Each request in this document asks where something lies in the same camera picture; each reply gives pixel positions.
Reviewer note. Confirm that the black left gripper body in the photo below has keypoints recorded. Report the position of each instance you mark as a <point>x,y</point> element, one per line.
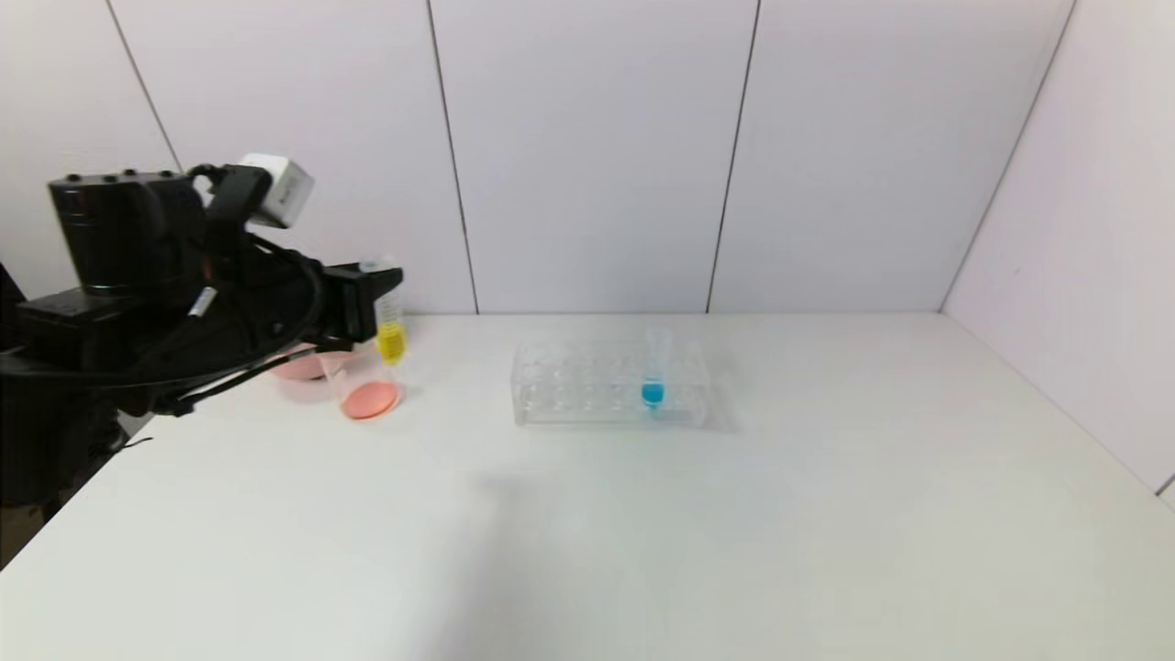
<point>356,301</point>

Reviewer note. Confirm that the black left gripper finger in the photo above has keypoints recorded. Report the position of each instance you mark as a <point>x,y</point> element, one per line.
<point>386,291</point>

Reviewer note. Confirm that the test tube with yellow pigment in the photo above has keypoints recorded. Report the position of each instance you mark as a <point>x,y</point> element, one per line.
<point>391,341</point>

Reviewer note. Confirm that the clear glass beaker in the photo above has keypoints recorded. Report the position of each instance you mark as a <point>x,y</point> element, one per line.
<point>370,401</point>

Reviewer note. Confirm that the clear acrylic test tube rack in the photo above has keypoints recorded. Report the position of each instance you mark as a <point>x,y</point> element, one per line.
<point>560,415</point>

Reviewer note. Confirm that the test tube with blue pigment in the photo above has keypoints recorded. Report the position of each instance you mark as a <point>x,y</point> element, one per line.
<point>653,395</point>

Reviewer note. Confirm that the pink plastic bowl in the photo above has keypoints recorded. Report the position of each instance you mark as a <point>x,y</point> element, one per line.
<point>298,369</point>

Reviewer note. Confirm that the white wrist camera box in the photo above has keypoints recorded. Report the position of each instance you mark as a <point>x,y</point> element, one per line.
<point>280,188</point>

